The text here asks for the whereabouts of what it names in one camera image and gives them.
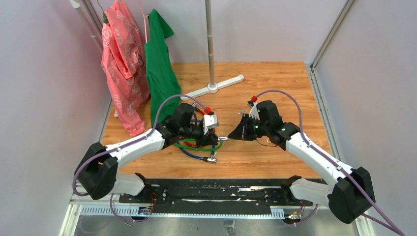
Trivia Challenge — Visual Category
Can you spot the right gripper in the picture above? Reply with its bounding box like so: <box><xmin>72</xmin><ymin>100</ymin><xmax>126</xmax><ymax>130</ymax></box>
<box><xmin>229</xmin><ymin>114</ymin><xmax>270</xmax><ymax>142</ymax></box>

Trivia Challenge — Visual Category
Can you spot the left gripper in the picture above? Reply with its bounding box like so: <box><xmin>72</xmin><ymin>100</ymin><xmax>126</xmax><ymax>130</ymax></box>
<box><xmin>180</xmin><ymin>124</ymin><xmax>219</xmax><ymax>149</ymax></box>

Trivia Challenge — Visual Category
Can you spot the blue cable lock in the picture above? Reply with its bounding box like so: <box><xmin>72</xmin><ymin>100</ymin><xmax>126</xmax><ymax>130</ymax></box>
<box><xmin>179</xmin><ymin>119</ymin><xmax>215</xmax><ymax>161</ymax></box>

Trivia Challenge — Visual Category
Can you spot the green cable lock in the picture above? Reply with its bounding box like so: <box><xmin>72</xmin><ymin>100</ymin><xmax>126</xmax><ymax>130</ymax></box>
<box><xmin>173</xmin><ymin>138</ymin><xmax>224</xmax><ymax>152</ymax></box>

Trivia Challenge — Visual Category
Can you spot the red cable lock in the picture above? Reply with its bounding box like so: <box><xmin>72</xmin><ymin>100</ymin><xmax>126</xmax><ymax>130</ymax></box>
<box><xmin>183</xmin><ymin>102</ymin><xmax>215</xmax><ymax>147</ymax></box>

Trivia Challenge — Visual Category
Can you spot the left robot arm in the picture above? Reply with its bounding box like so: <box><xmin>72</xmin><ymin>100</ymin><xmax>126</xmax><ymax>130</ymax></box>
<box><xmin>74</xmin><ymin>103</ymin><xmax>219</xmax><ymax>203</ymax></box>

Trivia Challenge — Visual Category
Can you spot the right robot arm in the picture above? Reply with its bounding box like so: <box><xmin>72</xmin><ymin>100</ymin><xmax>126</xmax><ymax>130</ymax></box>
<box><xmin>228</xmin><ymin>100</ymin><xmax>375</xmax><ymax>224</ymax></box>

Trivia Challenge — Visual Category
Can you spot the white clothes rack stand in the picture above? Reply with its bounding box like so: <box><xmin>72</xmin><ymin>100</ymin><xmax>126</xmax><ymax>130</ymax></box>
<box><xmin>180</xmin><ymin>0</ymin><xmax>244</xmax><ymax>101</ymax></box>

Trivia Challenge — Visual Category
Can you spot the green t-shirt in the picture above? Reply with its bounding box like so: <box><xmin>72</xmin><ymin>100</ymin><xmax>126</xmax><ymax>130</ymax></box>
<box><xmin>145</xmin><ymin>9</ymin><xmax>181</xmax><ymax>124</ymax></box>

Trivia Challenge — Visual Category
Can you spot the pink patterned garment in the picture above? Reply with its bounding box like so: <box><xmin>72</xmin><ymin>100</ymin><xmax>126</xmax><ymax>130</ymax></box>
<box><xmin>101</xmin><ymin>0</ymin><xmax>150</xmax><ymax>137</ymax></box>

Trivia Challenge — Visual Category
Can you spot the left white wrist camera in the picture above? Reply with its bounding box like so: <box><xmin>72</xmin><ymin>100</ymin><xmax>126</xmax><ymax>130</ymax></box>
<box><xmin>203</xmin><ymin>107</ymin><xmax>219</xmax><ymax>134</ymax></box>

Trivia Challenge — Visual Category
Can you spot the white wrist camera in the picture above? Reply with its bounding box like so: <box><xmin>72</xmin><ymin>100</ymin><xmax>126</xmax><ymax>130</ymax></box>
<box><xmin>247</xmin><ymin>96</ymin><xmax>260</xmax><ymax>120</ymax></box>
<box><xmin>203</xmin><ymin>107</ymin><xmax>219</xmax><ymax>134</ymax></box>

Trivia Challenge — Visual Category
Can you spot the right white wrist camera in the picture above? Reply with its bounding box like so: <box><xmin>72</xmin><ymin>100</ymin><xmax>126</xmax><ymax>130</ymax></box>
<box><xmin>247</xmin><ymin>96</ymin><xmax>260</xmax><ymax>120</ymax></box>

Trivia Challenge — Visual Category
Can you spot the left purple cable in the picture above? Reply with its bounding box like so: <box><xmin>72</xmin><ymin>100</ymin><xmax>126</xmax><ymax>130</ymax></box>
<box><xmin>71</xmin><ymin>94</ymin><xmax>212</xmax><ymax>224</ymax></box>

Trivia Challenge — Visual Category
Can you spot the purple cable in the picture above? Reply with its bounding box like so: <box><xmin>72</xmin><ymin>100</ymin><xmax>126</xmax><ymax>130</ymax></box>
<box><xmin>251</xmin><ymin>89</ymin><xmax>406</xmax><ymax>236</ymax></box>
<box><xmin>71</xmin><ymin>94</ymin><xmax>212</xmax><ymax>224</ymax></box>

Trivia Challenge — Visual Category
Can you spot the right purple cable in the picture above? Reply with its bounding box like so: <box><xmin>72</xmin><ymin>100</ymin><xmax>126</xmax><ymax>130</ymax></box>
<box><xmin>251</xmin><ymin>89</ymin><xmax>406</xmax><ymax>236</ymax></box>

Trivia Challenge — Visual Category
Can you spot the aluminium frame rail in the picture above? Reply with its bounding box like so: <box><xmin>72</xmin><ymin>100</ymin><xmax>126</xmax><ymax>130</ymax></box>
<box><xmin>60</xmin><ymin>179</ymin><xmax>375</xmax><ymax>236</ymax></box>

